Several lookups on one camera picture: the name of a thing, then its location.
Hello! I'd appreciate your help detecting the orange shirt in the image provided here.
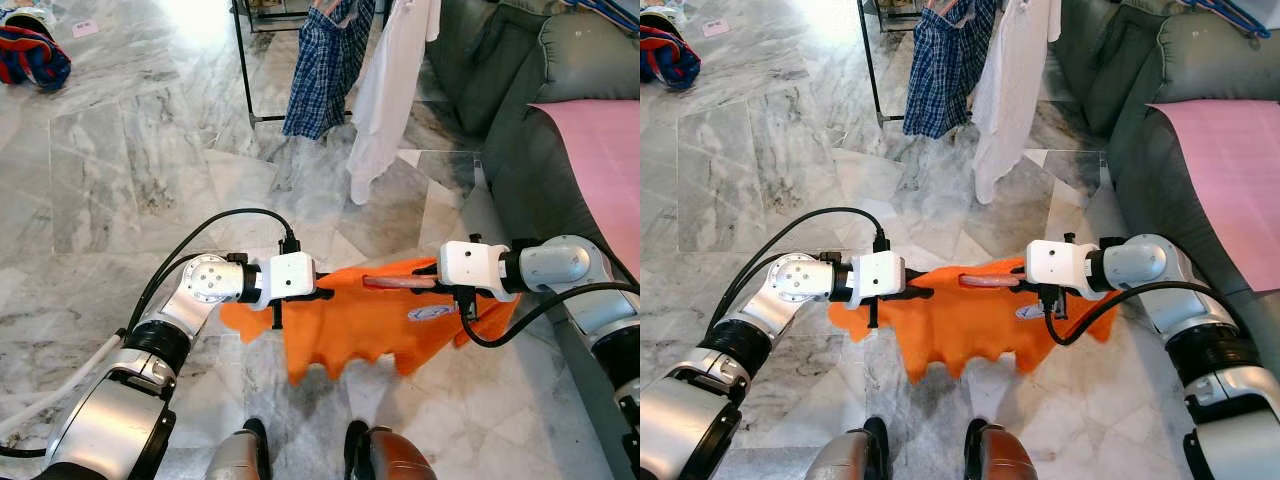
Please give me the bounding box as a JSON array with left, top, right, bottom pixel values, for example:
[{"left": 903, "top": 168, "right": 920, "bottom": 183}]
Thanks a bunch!
[
  {"left": 828, "top": 258, "right": 1121, "bottom": 383},
  {"left": 220, "top": 258, "right": 521, "bottom": 387}
]

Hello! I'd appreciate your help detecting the robot left leg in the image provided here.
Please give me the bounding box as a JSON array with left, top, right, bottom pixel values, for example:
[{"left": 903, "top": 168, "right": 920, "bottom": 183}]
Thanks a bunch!
[
  {"left": 805, "top": 416, "right": 893, "bottom": 480},
  {"left": 205, "top": 418, "right": 273, "bottom": 480}
]

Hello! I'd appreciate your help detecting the robot leg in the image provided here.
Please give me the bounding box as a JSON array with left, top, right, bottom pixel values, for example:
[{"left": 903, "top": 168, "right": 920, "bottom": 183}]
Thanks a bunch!
[
  {"left": 805, "top": 416, "right": 893, "bottom": 480},
  {"left": 205, "top": 418, "right": 273, "bottom": 480},
  {"left": 963, "top": 420, "right": 1039, "bottom": 480},
  {"left": 344, "top": 420, "right": 438, "bottom": 480}
]

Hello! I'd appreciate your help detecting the dark green sofa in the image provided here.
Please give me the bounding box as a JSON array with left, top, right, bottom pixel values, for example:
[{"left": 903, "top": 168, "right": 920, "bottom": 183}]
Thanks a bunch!
[
  {"left": 428, "top": 0, "right": 641, "bottom": 293},
  {"left": 1055, "top": 0, "right": 1280, "bottom": 351}
]

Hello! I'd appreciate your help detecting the robot right leg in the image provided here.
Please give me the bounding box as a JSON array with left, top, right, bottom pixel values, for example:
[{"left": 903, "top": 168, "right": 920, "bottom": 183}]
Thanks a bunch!
[
  {"left": 963, "top": 420, "right": 1039, "bottom": 480},
  {"left": 344, "top": 420, "right": 438, "bottom": 480}
]

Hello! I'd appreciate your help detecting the white shirt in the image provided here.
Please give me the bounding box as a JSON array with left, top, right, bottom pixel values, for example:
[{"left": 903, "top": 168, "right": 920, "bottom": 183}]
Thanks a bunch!
[
  {"left": 971, "top": 0, "right": 1063, "bottom": 207},
  {"left": 347, "top": 0, "right": 442, "bottom": 207}
]

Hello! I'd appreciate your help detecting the pink sofa cover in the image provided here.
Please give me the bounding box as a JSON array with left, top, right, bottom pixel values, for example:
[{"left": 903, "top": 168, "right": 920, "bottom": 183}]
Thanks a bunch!
[
  {"left": 1148, "top": 99, "right": 1280, "bottom": 296},
  {"left": 528, "top": 99, "right": 641, "bottom": 283}
]

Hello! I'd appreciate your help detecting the blue plaid shirt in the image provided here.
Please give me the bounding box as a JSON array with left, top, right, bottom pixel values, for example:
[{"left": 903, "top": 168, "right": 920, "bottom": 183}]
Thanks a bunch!
[
  {"left": 903, "top": 0, "right": 999, "bottom": 140},
  {"left": 283, "top": 0, "right": 377, "bottom": 140}
]

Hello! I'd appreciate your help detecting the black metal drying rack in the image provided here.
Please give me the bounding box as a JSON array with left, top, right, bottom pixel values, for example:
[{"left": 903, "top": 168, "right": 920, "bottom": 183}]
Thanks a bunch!
[
  {"left": 230, "top": 0, "right": 391, "bottom": 128},
  {"left": 856, "top": 0, "right": 1011, "bottom": 128}
]

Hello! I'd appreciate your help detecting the blue storage bag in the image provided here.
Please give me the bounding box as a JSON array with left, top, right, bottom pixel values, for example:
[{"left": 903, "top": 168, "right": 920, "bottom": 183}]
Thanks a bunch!
[
  {"left": 560, "top": 0, "right": 641, "bottom": 37},
  {"left": 1180, "top": 0, "right": 1273, "bottom": 41}
]

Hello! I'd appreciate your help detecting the red and navy backpack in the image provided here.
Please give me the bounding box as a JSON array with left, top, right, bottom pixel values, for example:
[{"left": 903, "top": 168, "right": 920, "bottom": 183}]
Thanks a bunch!
[
  {"left": 640, "top": 25, "right": 703, "bottom": 93},
  {"left": 0, "top": 25, "right": 73, "bottom": 93}
]

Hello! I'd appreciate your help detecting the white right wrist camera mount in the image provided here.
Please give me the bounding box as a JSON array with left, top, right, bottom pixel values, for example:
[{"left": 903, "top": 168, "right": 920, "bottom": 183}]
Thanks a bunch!
[
  {"left": 440, "top": 240, "right": 513, "bottom": 301},
  {"left": 1025, "top": 240, "right": 1098, "bottom": 299}
]

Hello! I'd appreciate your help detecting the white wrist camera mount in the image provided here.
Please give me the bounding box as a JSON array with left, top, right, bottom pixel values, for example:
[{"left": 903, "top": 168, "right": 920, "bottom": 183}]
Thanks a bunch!
[
  {"left": 1025, "top": 240, "right": 1098, "bottom": 299},
  {"left": 850, "top": 250, "right": 907, "bottom": 307},
  {"left": 440, "top": 240, "right": 513, "bottom": 301},
  {"left": 260, "top": 252, "right": 318, "bottom": 307}
]

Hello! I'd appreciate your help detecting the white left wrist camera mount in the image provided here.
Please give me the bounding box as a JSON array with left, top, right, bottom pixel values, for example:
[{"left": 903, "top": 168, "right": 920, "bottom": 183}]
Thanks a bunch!
[
  {"left": 260, "top": 252, "right": 318, "bottom": 307},
  {"left": 850, "top": 250, "right": 907, "bottom": 307}
]

